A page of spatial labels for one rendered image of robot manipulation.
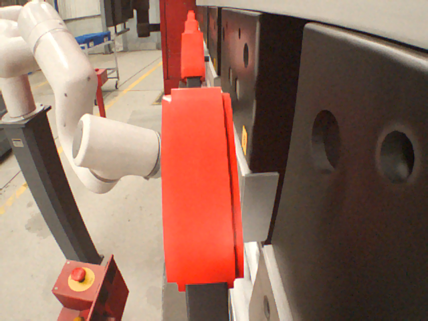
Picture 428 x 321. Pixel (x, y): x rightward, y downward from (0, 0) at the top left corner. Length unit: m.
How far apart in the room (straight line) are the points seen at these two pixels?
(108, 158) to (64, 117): 0.14
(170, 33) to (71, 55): 1.16
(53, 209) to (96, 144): 0.97
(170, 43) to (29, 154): 0.99
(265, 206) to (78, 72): 0.40
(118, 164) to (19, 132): 0.79
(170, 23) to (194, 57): 1.38
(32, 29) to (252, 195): 0.53
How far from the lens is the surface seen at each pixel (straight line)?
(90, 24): 9.32
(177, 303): 0.53
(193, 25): 0.47
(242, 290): 0.43
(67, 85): 0.49
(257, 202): 0.17
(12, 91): 1.15
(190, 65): 0.25
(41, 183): 1.27
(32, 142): 1.17
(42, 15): 0.61
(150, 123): 0.83
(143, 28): 2.20
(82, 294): 0.70
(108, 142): 0.41
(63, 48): 0.53
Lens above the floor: 1.34
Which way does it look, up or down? 33 degrees down
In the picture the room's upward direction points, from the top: straight up
